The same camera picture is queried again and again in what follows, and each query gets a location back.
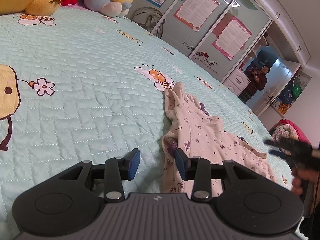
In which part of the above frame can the pink patterned pajama garment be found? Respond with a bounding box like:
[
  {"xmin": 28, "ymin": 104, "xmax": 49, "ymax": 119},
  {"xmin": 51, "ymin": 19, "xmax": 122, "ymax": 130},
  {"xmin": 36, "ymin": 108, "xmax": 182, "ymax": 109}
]
[{"xmin": 162, "ymin": 82, "xmax": 276, "ymax": 195}]

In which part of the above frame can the person in dark clothes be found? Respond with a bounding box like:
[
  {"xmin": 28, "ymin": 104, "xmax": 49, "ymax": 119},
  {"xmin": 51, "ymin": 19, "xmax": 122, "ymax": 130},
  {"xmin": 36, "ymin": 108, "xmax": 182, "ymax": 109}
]
[{"xmin": 238, "ymin": 64, "xmax": 270, "ymax": 104}]

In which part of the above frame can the person right hand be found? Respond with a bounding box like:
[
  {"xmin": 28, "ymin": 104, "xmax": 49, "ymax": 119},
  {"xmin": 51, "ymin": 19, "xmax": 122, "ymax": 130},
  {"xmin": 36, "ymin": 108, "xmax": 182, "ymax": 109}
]
[{"xmin": 291, "ymin": 168, "xmax": 319, "ymax": 196}]

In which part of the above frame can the pink folded quilt pile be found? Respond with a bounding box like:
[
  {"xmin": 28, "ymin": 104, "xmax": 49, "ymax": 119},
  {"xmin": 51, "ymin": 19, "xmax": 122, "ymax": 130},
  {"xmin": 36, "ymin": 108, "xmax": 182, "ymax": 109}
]
[{"xmin": 269, "ymin": 119, "xmax": 311, "ymax": 144}]

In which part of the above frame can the green bag on shelf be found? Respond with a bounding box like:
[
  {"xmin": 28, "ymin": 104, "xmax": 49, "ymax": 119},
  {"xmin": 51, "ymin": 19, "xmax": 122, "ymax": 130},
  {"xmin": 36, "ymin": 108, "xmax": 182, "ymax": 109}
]
[{"xmin": 292, "ymin": 76, "xmax": 303, "ymax": 99}]

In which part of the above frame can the white room door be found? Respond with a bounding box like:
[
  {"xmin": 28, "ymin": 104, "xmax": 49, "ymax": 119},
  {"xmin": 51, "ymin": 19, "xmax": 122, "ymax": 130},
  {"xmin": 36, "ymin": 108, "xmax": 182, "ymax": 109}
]
[{"xmin": 247, "ymin": 59, "xmax": 300, "ymax": 117}]

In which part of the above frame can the white drawer cabinet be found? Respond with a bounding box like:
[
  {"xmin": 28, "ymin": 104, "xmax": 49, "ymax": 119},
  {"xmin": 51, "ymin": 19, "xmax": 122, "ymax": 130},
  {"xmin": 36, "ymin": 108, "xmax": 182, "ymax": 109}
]
[{"xmin": 223, "ymin": 68, "xmax": 251, "ymax": 96}]

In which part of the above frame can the light green quilted bedspread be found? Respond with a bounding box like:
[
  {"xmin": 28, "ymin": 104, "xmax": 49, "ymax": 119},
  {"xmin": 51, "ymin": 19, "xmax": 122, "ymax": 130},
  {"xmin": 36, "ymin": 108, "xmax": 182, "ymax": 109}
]
[{"xmin": 1, "ymin": 8, "xmax": 303, "ymax": 239}]

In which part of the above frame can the sliding door wardrobe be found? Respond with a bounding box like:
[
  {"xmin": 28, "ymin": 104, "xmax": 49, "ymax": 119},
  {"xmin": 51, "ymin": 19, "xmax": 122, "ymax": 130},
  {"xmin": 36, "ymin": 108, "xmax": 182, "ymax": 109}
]
[{"xmin": 128, "ymin": 0, "xmax": 310, "ymax": 115}]

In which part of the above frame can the pink framed poster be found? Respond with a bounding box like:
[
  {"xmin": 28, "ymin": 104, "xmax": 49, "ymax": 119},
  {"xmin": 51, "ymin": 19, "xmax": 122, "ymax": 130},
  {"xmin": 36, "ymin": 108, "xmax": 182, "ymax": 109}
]
[{"xmin": 212, "ymin": 16, "xmax": 252, "ymax": 61}]

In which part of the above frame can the orange framed poster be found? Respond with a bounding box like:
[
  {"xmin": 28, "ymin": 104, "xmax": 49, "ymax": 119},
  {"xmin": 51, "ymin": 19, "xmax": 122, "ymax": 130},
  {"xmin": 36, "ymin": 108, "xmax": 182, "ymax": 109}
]
[{"xmin": 174, "ymin": 0, "xmax": 219, "ymax": 31}]

